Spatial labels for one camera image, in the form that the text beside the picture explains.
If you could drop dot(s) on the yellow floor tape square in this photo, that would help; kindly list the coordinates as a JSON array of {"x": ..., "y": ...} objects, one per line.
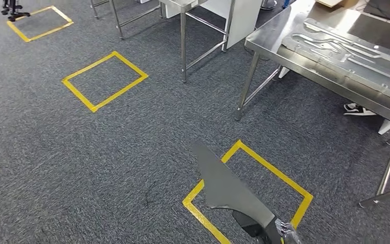
[{"x": 201, "y": 218}]

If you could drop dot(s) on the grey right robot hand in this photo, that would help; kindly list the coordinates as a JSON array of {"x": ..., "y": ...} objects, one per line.
[{"x": 287, "y": 234}]

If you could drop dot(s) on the silver round stand base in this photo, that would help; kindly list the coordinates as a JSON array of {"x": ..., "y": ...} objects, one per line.
[{"x": 269, "y": 4}]

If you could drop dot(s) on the white support foot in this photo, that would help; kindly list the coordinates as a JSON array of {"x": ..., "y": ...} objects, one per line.
[
  {"x": 386, "y": 126},
  {"x": 284, "y": 72}
]

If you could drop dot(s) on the stamped sheet metal panel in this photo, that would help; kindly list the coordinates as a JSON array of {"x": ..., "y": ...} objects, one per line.
[{"x": 333, "y": 47}]

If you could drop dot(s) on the steel table frame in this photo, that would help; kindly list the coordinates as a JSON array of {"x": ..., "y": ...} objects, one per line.
[{"x": 116, "y": 20}]

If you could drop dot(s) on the black plastic plate part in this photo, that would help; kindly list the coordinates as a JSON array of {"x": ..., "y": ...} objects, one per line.
[{"x": 225, "y": 188}]

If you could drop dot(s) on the black pad with yellow mark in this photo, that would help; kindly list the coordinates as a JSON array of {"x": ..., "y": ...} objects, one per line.
[{"x": 380, "y": 10}]

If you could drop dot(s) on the stainless steel table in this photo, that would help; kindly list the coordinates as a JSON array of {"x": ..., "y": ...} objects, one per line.
[{"x": 183, "y": 50}]

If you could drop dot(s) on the black wheeled stand base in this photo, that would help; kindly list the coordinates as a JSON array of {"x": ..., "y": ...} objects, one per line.
[{"x": 15, "y": 16}]

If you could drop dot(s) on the person's foot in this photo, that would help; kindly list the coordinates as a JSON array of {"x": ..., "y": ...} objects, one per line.
[{"x": 356, "y": 110}]

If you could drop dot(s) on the stainless steel workbench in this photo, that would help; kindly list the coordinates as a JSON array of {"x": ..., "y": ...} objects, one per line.
[{"x": 269, "y": 37}]

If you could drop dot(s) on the white board panel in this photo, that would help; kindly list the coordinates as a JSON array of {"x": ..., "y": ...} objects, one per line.
[{"x": 245, "y": 20}]

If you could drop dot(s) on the cardboard box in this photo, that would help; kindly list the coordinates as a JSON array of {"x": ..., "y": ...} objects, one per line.
[{"x": 336, "y": 3}]

